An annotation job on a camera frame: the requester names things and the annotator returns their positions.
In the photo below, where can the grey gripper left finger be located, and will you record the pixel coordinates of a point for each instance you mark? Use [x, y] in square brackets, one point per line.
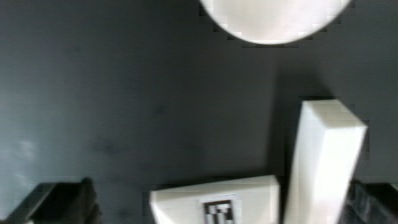
[60, 203]

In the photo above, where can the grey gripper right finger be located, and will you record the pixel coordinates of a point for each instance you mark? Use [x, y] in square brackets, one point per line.
[371, 204]

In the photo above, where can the white lamp base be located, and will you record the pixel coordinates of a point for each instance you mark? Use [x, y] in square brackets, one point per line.
[229, 202]

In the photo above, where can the white lamp bulb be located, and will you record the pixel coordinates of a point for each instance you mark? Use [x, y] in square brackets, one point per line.
[274, 22]

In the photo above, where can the white U-shaped fence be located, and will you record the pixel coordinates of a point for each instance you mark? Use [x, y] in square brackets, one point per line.
[327, 146]

